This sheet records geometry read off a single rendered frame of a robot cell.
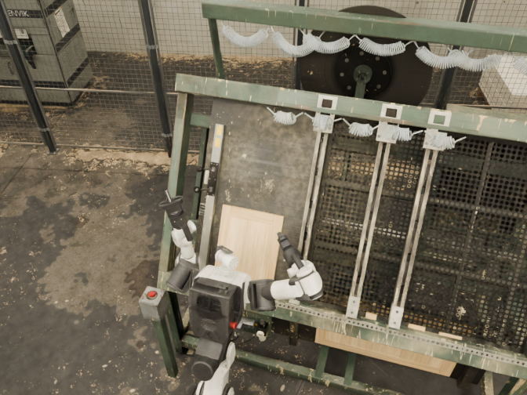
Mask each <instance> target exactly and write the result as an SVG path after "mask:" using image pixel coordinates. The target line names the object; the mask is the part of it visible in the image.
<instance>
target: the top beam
mask: <svg viewBox="0 0 527 395"><path fill-rule="evenodd" d="M174 90H175V91H177V92H188V93H193V94H198V95H203V96H214V97H219V98H225V99H230V100H241V101H246V102H251V103H260V100H270V101H276V102H282V103H292V104H298V105H303V106H309V107H317V105H318V96H319V95H324V96H335V97H338V100H337V105H336V111H346V112H351V113H357V114H367V115H373V116H379V117H380V114H381V110H382V106H383V103H385V104H391V105H397V106H402V114H401V118H400V120H406V121H416V122H422V123H427V124H428V120H429V116H430V112H431V111H442V112H448V113H452V114H451V118H450V123H449V127H454V128H460V129H470V130H475V131H478V134H477V135H475V136H484V137H490V138H496V139H502V140H511V141H517V142H523V143H527V121H519V120H512V119H506V118H496V117H490V116H484V115H478V114H468V113H462V112H455V111H445V110H439V109H433V108H427V107H417V106H411V105H405V104H399V103H388V102H382V101H376V100H366V99H360V98H354V97H348V96H338V95H331V94H325V93H320V92H309V91H303V90H297V89H287V88H281V87H274V86H269V85H258V84H252V83H246V82H236V81H230V80H223V79H218V78H207V77H201V76H195V75H189V74H179V73H177V74H176V80H175V88H174ZM445 117H446V116H443V115H437V114H435V115H434V121H433V123H435V124H440V125H444V124H445Z"/></svg>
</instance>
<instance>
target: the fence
mask: <svg viewBox="0 0 527 395"><path fill-rule="evenodd" d="M217 126H222V132H221V135H217V134H216V130H217ZM225 129H226V125H220V124H216V127H215V134H214V141H213V152H212V159H211V162H216V163H219V167H218V173H217V179H216V191H215V196H214V197H213V196H209V195H207V197H206V203H205V215H204V221H203V228H202V239H201V246H200V252H199V255H200V256H201V269H200V271H199V273H200V272H201V271H202V269H203V268H204V267H206V266H208V261H209V250H210V244H211V238H212V232H213V220H214V214H215V207H216V196H217V190H218V184H219V178H220V166H221V160H222V153H223V147H224V136H225ZM216 138H218V139H220V147H215V141H216Z"/></svg>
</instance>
